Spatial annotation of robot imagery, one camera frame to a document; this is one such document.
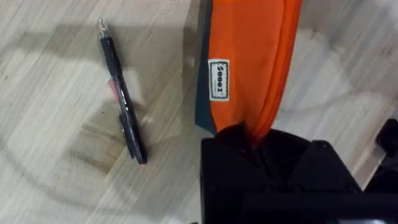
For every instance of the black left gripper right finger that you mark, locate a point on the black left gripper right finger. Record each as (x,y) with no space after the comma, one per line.
(311,168)

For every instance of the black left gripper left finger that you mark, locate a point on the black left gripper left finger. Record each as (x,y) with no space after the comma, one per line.
(227,168)

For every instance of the orange soft zip bag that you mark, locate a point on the orange soft zip bag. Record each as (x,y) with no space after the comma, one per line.
(248,62)

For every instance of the black pen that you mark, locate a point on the black pen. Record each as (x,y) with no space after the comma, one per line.
(122,93)

